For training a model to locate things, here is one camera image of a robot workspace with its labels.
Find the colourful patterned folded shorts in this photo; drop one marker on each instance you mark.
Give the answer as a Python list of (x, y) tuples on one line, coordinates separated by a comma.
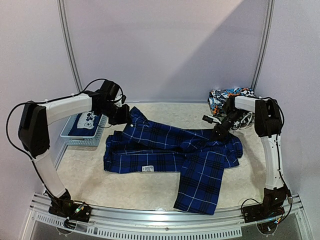
[(217, 98)]

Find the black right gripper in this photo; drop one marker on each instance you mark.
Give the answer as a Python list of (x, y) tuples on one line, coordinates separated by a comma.
[(220, 132)]

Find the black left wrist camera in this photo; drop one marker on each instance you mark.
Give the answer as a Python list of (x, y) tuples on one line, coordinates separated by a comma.
[(111, 91)]

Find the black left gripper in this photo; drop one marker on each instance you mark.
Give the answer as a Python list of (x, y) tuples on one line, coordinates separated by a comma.
[(124, 118)]

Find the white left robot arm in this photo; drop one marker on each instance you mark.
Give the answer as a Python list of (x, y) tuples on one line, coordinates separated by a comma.
[(33, 131)]

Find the light blue perforated plastic basket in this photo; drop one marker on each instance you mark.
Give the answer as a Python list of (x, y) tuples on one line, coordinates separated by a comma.
[(74, 136)]

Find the aluminium corner post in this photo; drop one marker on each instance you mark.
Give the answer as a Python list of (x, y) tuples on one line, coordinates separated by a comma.
[(62, 10), (264, 43)]

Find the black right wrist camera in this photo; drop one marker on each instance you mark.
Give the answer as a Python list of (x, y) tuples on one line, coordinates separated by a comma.
[(208, 119)]

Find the left aluminium corner post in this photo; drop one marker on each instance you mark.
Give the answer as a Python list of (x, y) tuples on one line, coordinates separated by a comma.
[(62, 10)]

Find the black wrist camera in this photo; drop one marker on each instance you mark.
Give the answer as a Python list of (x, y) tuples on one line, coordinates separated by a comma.
[(111, 91), (208, 119)]

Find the navy cartoon print t-shirt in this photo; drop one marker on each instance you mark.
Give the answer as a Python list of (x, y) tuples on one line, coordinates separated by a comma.
[(85, 124)]

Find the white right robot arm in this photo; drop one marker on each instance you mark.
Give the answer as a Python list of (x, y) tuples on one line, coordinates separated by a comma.
[(268, 124)]

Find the right aluminium corner post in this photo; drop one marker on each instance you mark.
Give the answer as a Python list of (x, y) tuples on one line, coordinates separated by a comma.
[(264, 43)]

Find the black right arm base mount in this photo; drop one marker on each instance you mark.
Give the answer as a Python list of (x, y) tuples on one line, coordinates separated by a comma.
[(265, 210)]

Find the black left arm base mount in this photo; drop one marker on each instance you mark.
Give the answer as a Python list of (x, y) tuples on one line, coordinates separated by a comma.
[(67, 208)]

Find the aluminium front frame rail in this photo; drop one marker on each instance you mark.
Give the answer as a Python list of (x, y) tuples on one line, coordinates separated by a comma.
[(124, 224)]

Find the blue plaid flannel shirt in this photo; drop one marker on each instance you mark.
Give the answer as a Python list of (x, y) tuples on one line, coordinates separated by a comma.
[(146, 146)]

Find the black white printed folded garment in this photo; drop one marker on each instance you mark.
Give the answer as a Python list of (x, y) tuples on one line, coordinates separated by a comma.
[(244, 122)]

